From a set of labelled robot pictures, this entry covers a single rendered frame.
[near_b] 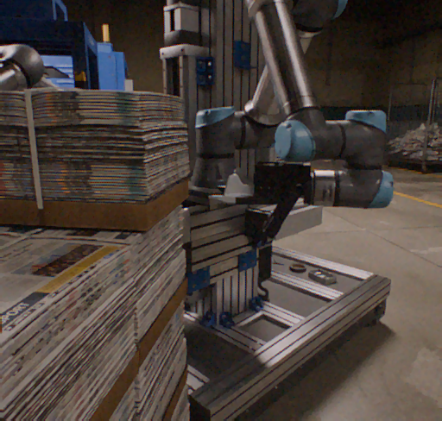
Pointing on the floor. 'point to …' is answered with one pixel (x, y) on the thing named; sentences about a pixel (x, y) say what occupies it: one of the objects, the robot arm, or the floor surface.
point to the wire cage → (417, 137)
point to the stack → (90, 320)
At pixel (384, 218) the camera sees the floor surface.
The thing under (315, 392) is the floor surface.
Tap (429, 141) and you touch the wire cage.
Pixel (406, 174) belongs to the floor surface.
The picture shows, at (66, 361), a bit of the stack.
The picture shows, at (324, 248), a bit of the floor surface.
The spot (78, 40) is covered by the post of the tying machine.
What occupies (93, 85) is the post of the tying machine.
